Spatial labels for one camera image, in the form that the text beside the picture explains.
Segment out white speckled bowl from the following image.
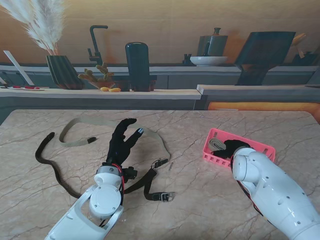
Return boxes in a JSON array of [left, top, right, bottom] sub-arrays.
[[189, 55, 229, 67]]

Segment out left arm red black cables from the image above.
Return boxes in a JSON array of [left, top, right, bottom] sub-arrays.
[[112, 163, 126, 228]]

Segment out wooden kitchen utensils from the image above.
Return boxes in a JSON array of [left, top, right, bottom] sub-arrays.
[[291, 32, 309, 58]]

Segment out raised counter orange glow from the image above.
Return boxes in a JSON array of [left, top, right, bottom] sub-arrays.
[[196, 84, 320, 111]]

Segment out white leaning board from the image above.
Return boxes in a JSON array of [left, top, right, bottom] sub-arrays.
[[2, 49, 35, 86]]

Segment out dark ribbed vase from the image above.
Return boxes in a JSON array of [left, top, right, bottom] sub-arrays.
[[45, 54, 85, 90]]

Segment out dark brown belt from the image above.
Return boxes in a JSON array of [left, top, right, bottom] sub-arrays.
[[34, 131, 176, 203]]

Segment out pink plastic storage basket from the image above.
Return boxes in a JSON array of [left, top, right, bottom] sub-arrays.
[[201, 128, 276, 169]]

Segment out plate with red food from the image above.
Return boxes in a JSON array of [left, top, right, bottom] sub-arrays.
[[6, 85, 47, 91]]

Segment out right arm red black cables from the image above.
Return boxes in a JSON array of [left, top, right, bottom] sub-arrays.
[[237, 179, 273, 223]]

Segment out grey pot with lid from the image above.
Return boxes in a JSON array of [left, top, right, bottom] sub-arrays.
[[197, 27, 229, 57]]

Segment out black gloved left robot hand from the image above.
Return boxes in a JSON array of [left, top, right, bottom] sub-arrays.
[[106, 118, 145, 167]]

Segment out tall black cylinder container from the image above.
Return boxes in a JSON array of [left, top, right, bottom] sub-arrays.
[[124, 41, 152, 92]]

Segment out grey back counter cabinets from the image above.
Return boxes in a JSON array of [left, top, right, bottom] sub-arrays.
[[0, 63, 320, 90]]

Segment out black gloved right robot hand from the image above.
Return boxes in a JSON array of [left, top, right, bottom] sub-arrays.
[[212, 139, 251, 160]]

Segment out cactus plants in bowl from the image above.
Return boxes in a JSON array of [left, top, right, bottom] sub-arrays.
[[77, 62, 117, 90]]

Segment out arm red black cables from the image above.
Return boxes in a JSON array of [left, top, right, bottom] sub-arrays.
[[112, 163, 126, 228], [237, 179, 273, 223]]

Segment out beige woven belt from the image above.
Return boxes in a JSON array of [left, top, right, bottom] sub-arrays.
[[58, 117, 171, 170], [208, 138, 227, 152]]

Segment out black kitchen faucet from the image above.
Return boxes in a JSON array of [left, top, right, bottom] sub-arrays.
[[87, 24, 109, 66]]

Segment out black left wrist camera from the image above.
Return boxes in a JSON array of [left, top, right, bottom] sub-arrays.
[[123, 166, 138, 183]]

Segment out dark utensil holder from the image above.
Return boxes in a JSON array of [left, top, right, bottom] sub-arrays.
[[292, 51, 320, 66]]

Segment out white pampas grass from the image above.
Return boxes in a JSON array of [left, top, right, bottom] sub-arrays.
[[0, 0, 68, 57]]

